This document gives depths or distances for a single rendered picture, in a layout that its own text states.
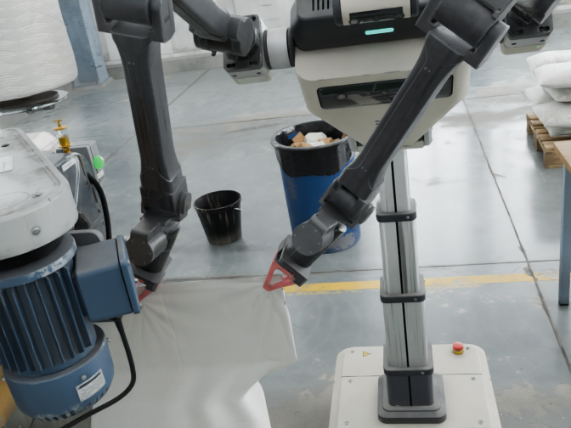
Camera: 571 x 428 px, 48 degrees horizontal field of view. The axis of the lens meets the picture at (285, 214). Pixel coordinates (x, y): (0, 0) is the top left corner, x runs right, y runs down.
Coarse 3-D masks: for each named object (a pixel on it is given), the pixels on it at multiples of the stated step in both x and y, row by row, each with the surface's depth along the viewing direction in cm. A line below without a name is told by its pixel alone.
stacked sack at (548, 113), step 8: (544, 104) 430; (552, 104) 423; (560, 104) 419; (568, 104) 416; (536, 112) 429; (544, 112) 419; (552, 112) 412; (560, 112) 409; (568, 112) 406; (544, 120) 410; (552, 120) 405; (560, 120) 404; (568, 120) 402
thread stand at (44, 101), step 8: (32, 96) 95; (40, 96) 95; (48, 96) 94; (56, 96) 95; (64, 96) 94; (0, 104) 93; (8, 104) 92; (16, 104) 91; (24, 104) 91; (32, 104) 91; (40, 104) 91; (48, 104) 91; (0, 112) 90; (8, 112) 90; (16, 112) 90; (24, 112) 96; (32, 112) 95
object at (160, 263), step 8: (160, 256) 122; (168, 256) 124; (152, 264) 122; (160, 264) 123; (168, 264) 128; (136, 272) 122; (144, 272) 123; (152, 272) 123; (160, 272) 125; (144, 280) 121; (152, 280) 121
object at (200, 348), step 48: (144, 288) 128; (192, 288) 127; (240, 288) 125; (144, 336) 133; (192, 336) 132; (240, 336) 130; (288, 336) 128; (144, 384) 136; (192, 384) 135; (240, 384) 133
